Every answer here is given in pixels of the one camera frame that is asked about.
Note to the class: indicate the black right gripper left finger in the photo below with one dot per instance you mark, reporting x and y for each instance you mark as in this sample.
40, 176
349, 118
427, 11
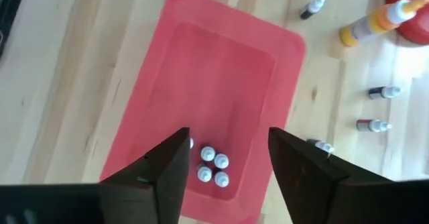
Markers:
134, 200

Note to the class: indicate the large yellow food coloring bottle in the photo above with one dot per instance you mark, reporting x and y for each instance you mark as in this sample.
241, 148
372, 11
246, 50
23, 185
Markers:
372, 24

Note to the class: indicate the red desk lamp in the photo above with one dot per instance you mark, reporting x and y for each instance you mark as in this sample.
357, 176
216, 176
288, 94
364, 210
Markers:
419, 26

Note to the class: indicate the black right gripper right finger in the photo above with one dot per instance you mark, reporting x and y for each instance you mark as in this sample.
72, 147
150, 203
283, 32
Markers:
318, 197

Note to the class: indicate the pink translucent plastic bin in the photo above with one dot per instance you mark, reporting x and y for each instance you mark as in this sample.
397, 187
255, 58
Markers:
214, 83

